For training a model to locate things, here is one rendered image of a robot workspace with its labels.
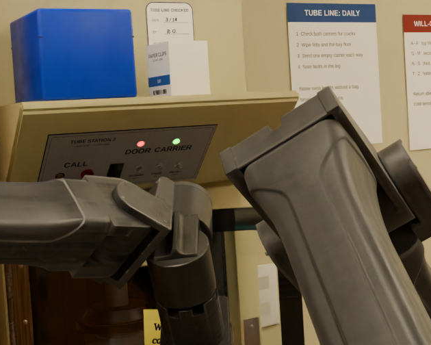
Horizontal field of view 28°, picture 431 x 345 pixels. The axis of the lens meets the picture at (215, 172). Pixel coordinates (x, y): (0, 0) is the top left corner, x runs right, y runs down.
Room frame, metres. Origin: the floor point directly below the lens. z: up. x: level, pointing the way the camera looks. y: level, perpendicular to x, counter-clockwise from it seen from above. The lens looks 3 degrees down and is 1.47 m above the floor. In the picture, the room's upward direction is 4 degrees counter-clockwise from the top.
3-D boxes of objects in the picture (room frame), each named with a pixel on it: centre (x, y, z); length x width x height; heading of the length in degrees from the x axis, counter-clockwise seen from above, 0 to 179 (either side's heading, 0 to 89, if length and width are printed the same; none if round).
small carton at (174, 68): (0.96, 0.03, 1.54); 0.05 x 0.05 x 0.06; 33
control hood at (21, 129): (0.94, 0.07, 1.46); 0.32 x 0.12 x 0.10; 119
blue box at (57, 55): (0.90, 0.14, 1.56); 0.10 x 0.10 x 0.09; 29
